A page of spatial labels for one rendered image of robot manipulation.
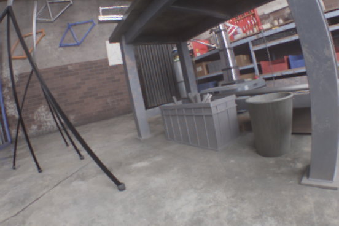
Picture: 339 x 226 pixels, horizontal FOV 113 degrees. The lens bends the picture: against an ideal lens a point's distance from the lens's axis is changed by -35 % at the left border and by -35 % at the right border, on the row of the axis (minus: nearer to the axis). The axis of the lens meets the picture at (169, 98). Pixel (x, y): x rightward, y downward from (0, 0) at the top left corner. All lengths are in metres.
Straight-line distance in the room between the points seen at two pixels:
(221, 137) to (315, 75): 0.55
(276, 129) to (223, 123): 0.30
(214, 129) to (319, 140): 0.49
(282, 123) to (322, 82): 0.27
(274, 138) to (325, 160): 0.24
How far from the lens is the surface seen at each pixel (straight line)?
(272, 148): 0.70
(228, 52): 1.84
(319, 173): 0.55
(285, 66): 2.28
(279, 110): 0.65
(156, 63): 3.94
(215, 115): 0.81
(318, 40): 0.46
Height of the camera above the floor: 0.33
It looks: 3 degrees down
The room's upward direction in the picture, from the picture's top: 12 degrees counter-clockwise
